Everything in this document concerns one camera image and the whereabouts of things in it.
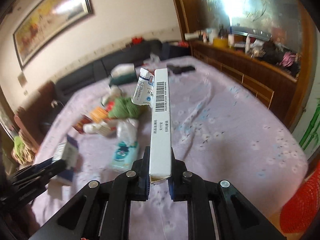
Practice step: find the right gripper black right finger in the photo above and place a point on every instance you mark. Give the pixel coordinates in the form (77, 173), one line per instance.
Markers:
(217, 210)

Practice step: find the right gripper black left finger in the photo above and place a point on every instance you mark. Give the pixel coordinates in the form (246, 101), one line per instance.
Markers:
(101, 210)

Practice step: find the blue white medicine box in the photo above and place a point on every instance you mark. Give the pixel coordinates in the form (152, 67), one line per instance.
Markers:
(68, 151)

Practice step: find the teal cartoon tissue pack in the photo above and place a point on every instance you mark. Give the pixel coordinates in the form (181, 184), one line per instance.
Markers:
(124, 156)

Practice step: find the long white barcode box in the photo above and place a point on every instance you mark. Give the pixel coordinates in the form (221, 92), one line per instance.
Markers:
(160, 145)

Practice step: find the red plastic mesh basket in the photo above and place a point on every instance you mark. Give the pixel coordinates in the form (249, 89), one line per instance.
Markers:
(298, 213)

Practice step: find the white paper bag red text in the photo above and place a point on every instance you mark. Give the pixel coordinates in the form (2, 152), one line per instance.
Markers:
(104, 128)

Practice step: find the dark red snack packet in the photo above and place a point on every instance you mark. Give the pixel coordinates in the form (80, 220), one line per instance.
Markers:
(78, 125)

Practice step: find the orange medicine box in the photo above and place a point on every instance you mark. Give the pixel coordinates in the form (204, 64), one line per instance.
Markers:
(98, 114)

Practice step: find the green fuzzy sock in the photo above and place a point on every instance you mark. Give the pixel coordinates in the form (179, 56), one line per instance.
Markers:
(123, 108)

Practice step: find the red white cigarette pack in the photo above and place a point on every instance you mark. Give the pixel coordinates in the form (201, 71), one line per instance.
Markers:
(109, 106)

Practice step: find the clear plastic bag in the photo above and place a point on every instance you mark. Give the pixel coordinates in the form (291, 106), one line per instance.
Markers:
(127, 130)

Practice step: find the brown wooden chair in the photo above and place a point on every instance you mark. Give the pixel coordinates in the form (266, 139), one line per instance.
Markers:
(34, 111)

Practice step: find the white green-trimmed sock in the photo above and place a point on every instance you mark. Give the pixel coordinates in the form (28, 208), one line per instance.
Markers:
(115, 92)

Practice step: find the bamboo painted glass panel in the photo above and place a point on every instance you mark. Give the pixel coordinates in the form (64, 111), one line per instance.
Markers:
(307, 130)

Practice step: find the dark green tissue box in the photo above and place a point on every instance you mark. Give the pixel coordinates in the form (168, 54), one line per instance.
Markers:
(123, 74)

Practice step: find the black leather sofa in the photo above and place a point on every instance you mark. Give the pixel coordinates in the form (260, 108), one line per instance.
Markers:
(99, 70)

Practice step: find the dark shopping bag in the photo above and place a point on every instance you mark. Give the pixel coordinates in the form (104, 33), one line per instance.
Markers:
(170, 50)

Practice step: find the red knot ornament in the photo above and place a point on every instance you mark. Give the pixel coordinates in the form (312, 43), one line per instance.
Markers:
(137, 40)

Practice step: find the wooden glass partition cabinet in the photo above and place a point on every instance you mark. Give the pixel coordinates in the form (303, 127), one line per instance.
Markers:
(271, 47)

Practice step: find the framed horse painting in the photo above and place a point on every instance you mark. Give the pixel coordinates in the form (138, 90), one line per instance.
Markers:
(44, 22)

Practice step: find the white charger with cable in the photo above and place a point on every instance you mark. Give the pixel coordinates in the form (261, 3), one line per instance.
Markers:
(56, 103)

